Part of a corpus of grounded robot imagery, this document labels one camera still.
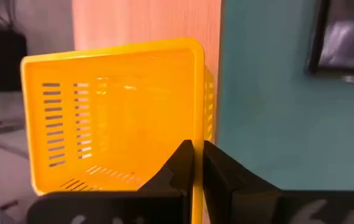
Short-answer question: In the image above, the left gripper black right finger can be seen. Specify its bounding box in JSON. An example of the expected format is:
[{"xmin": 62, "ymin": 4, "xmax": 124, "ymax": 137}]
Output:
[{"xmin": 202, "ymin": 139, "xmax": 354, "ymax": 224}]

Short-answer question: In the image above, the yellow plastic basket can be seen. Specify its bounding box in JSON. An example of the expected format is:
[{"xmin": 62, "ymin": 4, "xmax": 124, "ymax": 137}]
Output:
[{"xmin": 20, "ymin": 37, "xmax": 217, "ymax": 224}]

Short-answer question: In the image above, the black framed panel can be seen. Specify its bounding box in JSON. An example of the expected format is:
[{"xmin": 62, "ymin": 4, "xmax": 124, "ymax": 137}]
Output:
[{"xmin": 307, "ymin": 0, "xmax": 354, "ymax": 77}]

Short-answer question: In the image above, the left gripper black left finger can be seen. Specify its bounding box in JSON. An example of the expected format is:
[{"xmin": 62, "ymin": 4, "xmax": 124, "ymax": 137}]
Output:
[{"xmin": 26, "ymin": 139, "xmax": 195, "ymax": 224}]

